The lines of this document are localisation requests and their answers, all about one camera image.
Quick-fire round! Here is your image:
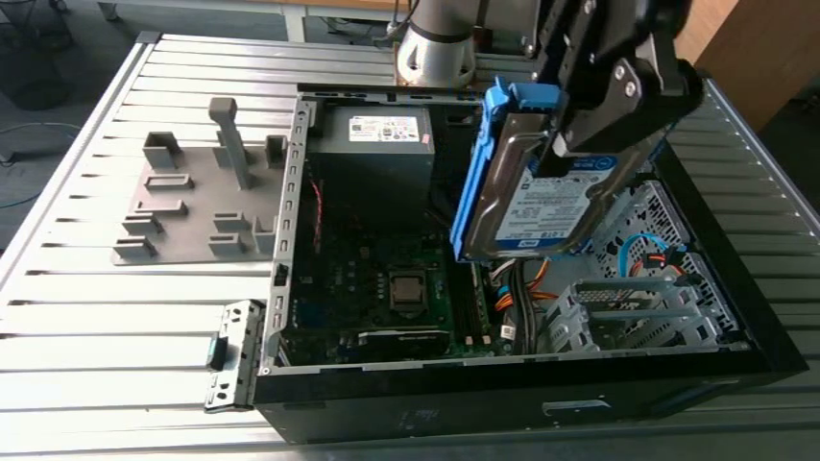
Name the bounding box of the black RAM slot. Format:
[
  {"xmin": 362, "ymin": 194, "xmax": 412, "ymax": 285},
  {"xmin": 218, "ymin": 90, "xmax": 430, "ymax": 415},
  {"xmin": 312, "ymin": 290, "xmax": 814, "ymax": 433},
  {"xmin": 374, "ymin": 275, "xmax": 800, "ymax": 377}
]
[{"xmin": 458, "ymin": 261, "xmax": 479, "ymax": 345}]

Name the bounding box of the hard disk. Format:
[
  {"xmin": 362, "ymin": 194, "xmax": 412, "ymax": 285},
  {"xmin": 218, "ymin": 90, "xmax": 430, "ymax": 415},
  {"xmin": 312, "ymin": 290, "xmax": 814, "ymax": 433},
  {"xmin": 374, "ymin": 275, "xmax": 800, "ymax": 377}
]
[{"xmin": 450, "ymin": 75, "xmax": 672, "ymax": 264}]

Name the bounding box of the black graphics card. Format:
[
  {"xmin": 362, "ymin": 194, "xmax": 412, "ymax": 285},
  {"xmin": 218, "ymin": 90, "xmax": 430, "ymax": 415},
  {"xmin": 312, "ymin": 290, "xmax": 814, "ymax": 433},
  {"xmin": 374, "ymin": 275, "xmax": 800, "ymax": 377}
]
[{"xmin": 355, "ymin": 328, "xmax": 454, "ymax": 359}]

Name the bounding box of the white flat wire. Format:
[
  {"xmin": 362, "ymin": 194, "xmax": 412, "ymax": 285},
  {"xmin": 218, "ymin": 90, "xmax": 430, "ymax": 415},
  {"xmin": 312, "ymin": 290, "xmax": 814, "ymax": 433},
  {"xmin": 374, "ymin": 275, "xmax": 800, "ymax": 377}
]
[{"xmin": 490, "ymin": 259, "xmax": 520, "ymax": 289}]

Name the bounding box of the black office chair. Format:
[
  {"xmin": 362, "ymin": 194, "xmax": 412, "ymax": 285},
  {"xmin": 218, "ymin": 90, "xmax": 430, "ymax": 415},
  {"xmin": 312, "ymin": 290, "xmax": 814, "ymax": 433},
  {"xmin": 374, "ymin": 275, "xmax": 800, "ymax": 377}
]
[{"xmin": 0, "ymin": 18, "xmax": 84, "ymax": 111}]

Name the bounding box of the grey parts rack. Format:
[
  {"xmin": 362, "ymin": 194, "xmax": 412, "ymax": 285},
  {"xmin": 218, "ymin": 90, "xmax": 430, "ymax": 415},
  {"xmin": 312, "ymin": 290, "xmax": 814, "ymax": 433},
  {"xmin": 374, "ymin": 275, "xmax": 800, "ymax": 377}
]
[{"xmin": 108, "ymin": 97, "xmax": 290, "ymax": 266}]

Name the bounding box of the wooden desk white frame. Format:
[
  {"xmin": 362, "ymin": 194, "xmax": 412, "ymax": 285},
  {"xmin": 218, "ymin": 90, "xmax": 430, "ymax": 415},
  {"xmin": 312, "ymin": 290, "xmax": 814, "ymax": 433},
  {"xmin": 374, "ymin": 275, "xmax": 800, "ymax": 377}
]
[{"xmin": 280, "ymin": 0, "xmax": 418, "ymax": 47}]

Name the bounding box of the grey power supply unit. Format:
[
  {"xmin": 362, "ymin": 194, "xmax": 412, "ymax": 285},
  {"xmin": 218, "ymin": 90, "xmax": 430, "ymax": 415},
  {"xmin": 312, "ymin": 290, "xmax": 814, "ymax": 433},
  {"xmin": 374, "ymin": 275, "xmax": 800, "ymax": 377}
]
[{"xmin": 306, "ymin": 105, "xmax": 439, "ymax": 217}]

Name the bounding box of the grey metal disk bay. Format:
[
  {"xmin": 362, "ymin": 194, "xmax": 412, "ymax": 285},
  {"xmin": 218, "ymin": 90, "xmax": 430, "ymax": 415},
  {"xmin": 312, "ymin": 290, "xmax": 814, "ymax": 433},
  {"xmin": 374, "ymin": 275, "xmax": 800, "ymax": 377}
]
[{"xmin": 542, "ymin": 277, "xmax": 739, "ymax": 354}]

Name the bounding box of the blue data wire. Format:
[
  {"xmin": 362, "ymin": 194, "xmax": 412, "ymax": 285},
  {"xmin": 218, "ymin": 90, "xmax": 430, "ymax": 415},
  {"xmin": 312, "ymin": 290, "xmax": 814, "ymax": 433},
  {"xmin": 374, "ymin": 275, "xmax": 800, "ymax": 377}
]
[{"xmin": 618, "ymin": 231, "xmax": 691, "ymax": 279}]

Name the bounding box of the dark green motherboard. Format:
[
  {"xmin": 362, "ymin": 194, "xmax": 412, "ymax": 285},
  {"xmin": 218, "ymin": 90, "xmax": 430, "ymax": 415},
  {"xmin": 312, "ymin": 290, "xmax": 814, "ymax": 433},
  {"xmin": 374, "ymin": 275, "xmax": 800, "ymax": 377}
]
[{"xmin": 280, "ymin": 225, "xmax": 514, "ymax": 361}]

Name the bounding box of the orange disk power wire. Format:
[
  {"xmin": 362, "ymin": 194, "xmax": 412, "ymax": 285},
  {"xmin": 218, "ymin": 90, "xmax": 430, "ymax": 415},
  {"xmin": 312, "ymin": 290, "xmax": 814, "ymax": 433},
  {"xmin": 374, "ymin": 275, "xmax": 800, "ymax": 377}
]
[{"xmin": 631, "ymin": 254, "xmax": 700, "ymax": 289}]

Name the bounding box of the CPU socket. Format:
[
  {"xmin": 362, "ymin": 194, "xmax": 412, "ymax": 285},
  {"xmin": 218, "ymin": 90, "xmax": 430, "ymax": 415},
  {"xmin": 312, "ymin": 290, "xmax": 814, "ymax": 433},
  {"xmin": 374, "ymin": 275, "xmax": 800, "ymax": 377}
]
[{"xmin": 383, "ymin": 271, "xmax": 430, "ymax": 313}]

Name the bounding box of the grey metal side bracket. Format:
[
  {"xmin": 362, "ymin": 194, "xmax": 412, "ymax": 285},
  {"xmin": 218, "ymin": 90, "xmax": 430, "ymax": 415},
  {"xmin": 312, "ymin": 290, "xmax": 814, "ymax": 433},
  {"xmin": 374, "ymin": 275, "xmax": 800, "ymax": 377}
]
[{"xmin": 203, "ymin": 298, "xmax": 268, "ymax": 413}]

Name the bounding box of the orange yellow wire bundle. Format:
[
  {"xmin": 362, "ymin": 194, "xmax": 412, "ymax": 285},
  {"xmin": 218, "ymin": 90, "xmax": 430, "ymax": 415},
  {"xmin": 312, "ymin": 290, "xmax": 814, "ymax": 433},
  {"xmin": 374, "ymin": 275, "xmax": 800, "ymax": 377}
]
[{"xmin": 492, "ymin": 258, "xmax": 559, "ymax": 313}]

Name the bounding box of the pale floor cable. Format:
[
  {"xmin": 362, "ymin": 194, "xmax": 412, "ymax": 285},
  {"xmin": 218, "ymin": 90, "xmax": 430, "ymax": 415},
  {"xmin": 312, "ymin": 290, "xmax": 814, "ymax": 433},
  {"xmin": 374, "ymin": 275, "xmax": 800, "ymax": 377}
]
[{"xmin": 0, "ymin": 122, "xmax": 83, "ymax": 167}]

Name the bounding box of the thin red wire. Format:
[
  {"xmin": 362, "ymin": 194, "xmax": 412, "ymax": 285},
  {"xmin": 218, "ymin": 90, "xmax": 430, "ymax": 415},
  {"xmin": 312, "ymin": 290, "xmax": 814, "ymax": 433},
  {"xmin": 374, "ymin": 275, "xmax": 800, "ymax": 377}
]
[{"xmin": 310, "ymin": 180, "xmax": 326, "ymax": 254}]

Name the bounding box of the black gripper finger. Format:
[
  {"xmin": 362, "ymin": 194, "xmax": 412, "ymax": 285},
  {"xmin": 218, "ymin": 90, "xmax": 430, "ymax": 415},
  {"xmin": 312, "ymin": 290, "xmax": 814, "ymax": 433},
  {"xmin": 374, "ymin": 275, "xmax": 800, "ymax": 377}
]
[{"xmin": 536, "ymin": 57, "xmax": 706, "ymax": 178}]

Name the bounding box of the brown wooden cabinet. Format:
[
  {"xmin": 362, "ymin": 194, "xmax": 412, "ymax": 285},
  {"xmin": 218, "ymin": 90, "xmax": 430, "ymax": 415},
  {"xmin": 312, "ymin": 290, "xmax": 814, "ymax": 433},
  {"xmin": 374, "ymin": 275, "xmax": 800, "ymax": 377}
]
[{"xmin": 675, "ymin": 0, "xmax": 820, "ymax": 133}]

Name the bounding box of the thick black cable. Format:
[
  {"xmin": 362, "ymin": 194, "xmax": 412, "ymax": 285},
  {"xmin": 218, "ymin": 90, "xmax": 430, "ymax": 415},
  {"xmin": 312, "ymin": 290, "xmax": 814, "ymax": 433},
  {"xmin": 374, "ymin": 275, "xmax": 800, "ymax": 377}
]
[{"xmin": 514, "ymin": 258, "xmax": 546, "ymax": 354}]

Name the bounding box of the blue floor cable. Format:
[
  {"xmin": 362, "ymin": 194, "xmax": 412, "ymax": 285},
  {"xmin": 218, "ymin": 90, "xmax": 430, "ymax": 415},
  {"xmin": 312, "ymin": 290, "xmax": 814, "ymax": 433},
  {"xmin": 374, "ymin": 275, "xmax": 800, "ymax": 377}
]
[{"xmin": 0, "ymin": 189, "xmax": 38, "ymax": 210}]

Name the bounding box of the black open PC case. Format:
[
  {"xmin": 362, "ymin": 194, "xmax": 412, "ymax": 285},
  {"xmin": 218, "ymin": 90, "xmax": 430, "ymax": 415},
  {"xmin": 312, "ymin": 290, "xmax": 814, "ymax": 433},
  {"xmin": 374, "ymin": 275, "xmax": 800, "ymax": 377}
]
[{"xmin": 252, "ymin": 82, "xmax": 810, "ymax": 446}]

